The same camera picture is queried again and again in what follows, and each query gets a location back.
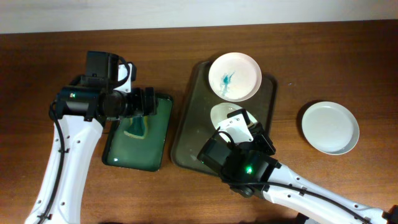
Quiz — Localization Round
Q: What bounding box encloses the white plate pink rim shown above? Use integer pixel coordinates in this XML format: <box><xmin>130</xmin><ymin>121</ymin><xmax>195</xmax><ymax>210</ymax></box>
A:
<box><xmin>208</xmin><ymin>52</ymin><xmax>262</xmax><ymax>102</ymax></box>

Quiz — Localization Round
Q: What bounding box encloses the green rectangular tray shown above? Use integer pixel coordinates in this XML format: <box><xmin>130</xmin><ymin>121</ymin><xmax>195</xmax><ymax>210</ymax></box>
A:
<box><xmin>102</xmin><ymin>93</ymin><xmax>174</xmax><ymax>172</ymax></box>

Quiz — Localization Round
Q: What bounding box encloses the dark brown serving tray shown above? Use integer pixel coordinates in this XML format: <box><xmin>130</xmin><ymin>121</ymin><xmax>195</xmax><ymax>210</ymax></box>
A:
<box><xmin>170</xmin><ymin>61</ymin><xmax>278</xmax><ymax>175</ymax></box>

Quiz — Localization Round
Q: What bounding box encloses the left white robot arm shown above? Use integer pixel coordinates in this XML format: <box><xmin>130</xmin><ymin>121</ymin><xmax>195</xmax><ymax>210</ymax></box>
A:
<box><xmin>25</xmin><ymin>51</ymin><xmax>157</xmax><ymax>223</ymax></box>

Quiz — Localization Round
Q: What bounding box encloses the white plate green stain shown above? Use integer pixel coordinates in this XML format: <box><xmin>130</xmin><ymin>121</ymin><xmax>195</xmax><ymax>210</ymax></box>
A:
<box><xmin>210</xmin><ymin>103</ymin><xmax>246</xmax><ymax>130</ymax></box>

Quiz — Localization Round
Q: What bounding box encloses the pale grey-blue plate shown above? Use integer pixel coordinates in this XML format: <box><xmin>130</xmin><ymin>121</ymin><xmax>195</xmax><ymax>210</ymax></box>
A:
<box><xmin>301</xmin><ymin>101</ymin><xmax>360</xmax><ymax>156</ymax></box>

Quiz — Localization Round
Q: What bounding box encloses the green and yellow sponge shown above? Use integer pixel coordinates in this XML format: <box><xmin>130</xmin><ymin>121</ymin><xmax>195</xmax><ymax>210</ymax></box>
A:
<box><xmin>124</xmin><ymin>116</ymin><xmax>148</xmax><ymax>139</ymax></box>

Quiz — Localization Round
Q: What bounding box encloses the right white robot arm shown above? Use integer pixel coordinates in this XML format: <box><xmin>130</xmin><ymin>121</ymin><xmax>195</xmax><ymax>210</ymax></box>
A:
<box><xmin>197</xmin><ymin>123</ymin><xmax>397</xmax><ymax>223</ymax></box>

